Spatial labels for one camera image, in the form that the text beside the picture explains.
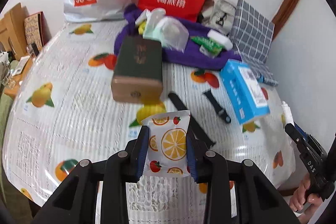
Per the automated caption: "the purple towel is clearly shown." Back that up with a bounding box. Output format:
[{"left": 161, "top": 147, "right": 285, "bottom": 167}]
[{"left": 113, "top": 3, "right": 242, "bottom": 71}]

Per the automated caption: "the orange print tissue packet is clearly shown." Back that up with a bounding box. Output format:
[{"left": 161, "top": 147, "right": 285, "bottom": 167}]
[{"left": 142, "top": 110, "right": 190, "bottom": 178}]

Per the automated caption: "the clear plastic bag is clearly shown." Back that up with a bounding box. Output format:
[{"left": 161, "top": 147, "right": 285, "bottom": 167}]
[{"left": 135, "top": 8, "right": 189, "bottom": 52}]

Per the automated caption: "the beige canvas bag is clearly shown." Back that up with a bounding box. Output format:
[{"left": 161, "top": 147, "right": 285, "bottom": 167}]
[{"left": 197, "top": 0, "right": 236, "bottom": 36}]

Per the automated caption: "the white sponge block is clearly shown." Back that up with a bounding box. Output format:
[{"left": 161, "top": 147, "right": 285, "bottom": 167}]
[{"left": 207, "top": 30, "right": 233, "bottom": 51}]

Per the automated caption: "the dark green wooden box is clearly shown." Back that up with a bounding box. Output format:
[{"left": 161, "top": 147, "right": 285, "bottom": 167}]
[{"left": 111, "top": 36, "right": 163, "bottom": 104}]

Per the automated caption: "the patterned small box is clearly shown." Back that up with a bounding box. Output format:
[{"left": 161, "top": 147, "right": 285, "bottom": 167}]
[{"left": 23, "top": 11, "right": 45, "bottom": 51}]

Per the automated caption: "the blue tissue pack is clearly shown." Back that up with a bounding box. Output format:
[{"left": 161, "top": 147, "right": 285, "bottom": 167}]
[{"left": 219, "top": 59, "right": 270, "bottom": 124}]

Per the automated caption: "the person right hand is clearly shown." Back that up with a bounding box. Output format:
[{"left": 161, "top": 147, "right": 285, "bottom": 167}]
[{"left": 289, "top": 173, "right": 323, "bottom": 223}]

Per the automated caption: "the wooden chair back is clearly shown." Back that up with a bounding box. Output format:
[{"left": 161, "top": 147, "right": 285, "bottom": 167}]
[{"left": 1, "top": 2, "right": 27, "bottom": 60}]

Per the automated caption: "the brown wooden door frame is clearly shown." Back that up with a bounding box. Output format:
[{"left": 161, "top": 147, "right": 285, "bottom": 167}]
[{"left": 272, "top": 0, "right": 299, "bottom": 39}]

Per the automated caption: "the black watch strap long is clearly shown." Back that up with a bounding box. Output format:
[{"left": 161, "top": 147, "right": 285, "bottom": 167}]
[{"left": 168, "top": 92, "right": 215, "bottom": 148}]

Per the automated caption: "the fruit print tablecloth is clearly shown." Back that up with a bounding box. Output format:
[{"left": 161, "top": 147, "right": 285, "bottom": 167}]
[{"left": 2, "top": 21, "right": 295, "bottom": 205}]

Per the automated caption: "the grey plaid cushion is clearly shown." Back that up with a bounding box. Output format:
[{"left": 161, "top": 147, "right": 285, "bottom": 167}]
[{"left": 229, "top": 0, "right": 278, "bottom": 87}]

